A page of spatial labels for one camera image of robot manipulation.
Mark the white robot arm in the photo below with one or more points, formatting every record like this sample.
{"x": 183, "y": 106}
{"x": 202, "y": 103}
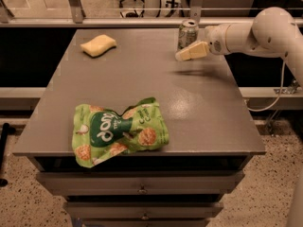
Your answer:
{"x": 271, "y": 192}

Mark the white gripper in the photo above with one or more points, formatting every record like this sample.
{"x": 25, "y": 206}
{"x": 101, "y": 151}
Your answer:
{"x": 215, "y": 38}

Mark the yellow sponge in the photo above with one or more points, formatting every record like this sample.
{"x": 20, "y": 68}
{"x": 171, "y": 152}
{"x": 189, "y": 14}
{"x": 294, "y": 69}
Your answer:
{"x": 98, "y": 46}

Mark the green chip bag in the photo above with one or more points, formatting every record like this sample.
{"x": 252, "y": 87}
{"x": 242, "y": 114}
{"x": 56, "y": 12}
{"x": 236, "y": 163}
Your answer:
{"x": 100, "y": 134}

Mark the grey drawer cabinet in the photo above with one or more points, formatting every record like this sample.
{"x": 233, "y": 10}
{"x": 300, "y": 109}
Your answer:
{"x": 210, "y": 128}

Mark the metal window railing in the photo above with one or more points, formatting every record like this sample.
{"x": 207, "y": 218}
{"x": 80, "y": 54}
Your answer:
{"x": 119, "y": 22}

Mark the top drawer with knob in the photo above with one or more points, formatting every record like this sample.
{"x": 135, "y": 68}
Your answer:
{"x": 141, "y": 183}

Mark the black pole at left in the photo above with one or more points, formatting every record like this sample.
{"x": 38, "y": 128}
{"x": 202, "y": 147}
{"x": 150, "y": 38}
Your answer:
{"x": 6, "y": 130}

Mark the drawer with knob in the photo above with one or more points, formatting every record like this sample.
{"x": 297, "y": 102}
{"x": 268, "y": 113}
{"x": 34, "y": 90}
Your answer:
{"x": 143, "y": 210}
{"x": 141, "y": 183}

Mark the green 7up soda can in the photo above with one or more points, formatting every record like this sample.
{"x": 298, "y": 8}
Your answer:
{"x": 188, "y": 33}

